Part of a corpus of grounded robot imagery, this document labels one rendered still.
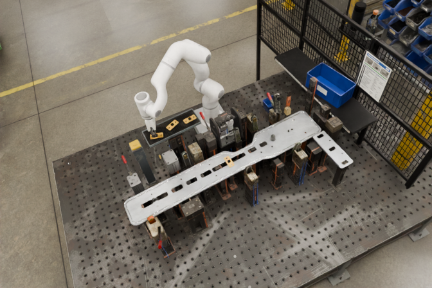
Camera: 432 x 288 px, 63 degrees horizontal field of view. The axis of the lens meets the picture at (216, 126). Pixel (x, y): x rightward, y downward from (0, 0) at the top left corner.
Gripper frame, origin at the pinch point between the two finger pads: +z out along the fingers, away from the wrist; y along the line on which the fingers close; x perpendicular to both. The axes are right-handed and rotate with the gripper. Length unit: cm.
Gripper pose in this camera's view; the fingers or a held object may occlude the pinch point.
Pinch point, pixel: (154, 130)
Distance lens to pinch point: 223.6
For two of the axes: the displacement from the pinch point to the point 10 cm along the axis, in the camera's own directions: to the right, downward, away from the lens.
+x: 9.9, -1.7, 0.2
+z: 0.9, 6.1, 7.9
